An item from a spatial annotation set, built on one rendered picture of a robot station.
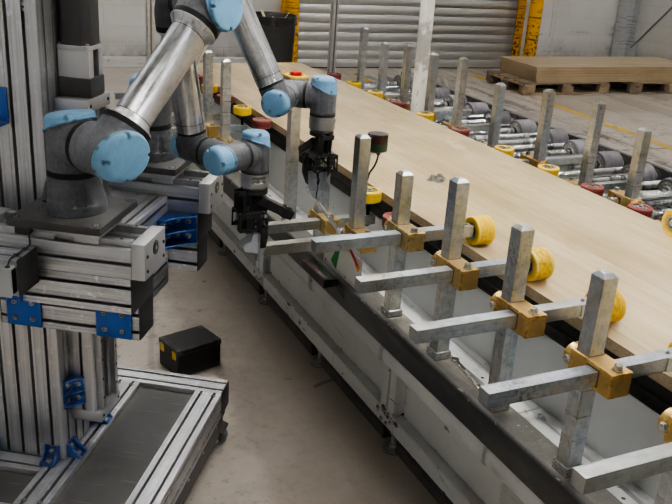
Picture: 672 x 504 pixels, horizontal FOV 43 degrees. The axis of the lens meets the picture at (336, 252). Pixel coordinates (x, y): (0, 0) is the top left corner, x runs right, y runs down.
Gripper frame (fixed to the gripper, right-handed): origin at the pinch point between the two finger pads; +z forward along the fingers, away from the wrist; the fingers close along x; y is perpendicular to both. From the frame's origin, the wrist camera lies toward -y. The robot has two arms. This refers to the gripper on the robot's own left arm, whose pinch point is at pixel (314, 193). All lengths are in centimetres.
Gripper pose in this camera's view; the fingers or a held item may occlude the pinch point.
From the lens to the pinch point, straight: 253.8
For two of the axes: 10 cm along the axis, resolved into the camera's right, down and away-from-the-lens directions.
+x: 9.1, -1.0, 4.1
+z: -0.6, 9.3, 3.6
